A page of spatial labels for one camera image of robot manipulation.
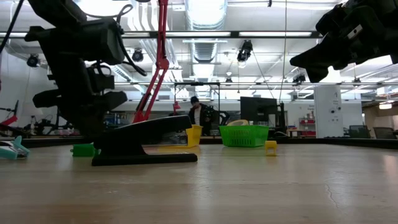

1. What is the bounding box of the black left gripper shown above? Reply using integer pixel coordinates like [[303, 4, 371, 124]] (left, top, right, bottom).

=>
[[24, 17, 128, 139]]

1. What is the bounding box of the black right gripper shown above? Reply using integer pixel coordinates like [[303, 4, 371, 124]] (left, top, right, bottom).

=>
[[289, 0, 398, 83]]

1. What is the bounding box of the black stapler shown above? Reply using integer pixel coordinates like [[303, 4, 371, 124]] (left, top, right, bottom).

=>
[[91, 114, 198, 167]]

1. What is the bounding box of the teal metal staple remover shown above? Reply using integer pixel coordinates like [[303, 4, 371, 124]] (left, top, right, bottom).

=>
[[0, 136, 30, 161]]

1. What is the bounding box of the yellow tape roll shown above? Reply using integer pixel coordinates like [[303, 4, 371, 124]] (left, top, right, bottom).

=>
[[226, 119, 250, 127]]

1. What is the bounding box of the green plastic basket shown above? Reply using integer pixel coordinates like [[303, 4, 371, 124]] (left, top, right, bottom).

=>
[[218, 124, 270, 148]]

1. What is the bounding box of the black ceiling spotlight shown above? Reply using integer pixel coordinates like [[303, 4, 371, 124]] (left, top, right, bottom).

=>
[[26, 54, 40, 68], [236, 39, 254, 63], [292, 73, 307, 85], [131, 48, 145, 63]]

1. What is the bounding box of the small green plastic piece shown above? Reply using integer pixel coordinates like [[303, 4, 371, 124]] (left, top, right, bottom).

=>
[[70, 143, 96, 157]]

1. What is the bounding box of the white pillar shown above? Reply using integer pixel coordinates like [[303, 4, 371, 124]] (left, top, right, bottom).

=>
[[313, 85, 344, 139]]

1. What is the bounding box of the shelf with red bins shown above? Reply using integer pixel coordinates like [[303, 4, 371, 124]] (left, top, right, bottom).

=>
[[298, 116, 317, 138]]

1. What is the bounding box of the black monitor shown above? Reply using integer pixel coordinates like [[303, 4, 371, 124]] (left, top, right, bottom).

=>
[[239, 96, 278, 127]]

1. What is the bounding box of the red background object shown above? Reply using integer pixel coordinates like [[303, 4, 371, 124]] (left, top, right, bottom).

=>
[[0, 114, 19, 127]]

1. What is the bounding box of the dark office chair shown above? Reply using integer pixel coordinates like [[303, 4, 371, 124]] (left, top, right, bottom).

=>
[[348, 124, 373, 139], [372, 126, 398, 140]]

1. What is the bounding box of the small yellow plastic piece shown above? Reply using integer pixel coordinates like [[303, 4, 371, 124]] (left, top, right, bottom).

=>
[[264, 140, 278, 157]]

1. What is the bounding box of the red desk lamp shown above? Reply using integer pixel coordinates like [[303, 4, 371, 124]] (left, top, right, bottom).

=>
[[132, 0, 171, 124]]

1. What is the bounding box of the yellow plastic basket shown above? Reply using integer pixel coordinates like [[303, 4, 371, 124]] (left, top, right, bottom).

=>
[[185, 124, 204, 148]]

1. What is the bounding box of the person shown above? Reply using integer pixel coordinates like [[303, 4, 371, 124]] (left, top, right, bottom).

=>
[[188, 95, 214, 136]]

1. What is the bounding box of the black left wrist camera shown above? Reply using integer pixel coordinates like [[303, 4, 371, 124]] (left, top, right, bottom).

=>
[[88, 64, 116, 93]]

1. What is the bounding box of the black left wrist camera cable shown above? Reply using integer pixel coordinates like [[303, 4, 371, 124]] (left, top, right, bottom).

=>
[[83, 3, 147, 77]]

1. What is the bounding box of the silver ventilation duct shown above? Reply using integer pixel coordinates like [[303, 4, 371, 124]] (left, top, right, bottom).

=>
[[185, 0, 228, 82]]

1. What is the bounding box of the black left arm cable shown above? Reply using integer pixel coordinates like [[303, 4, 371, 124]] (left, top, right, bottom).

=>
[[0, 0, 25, 55]]

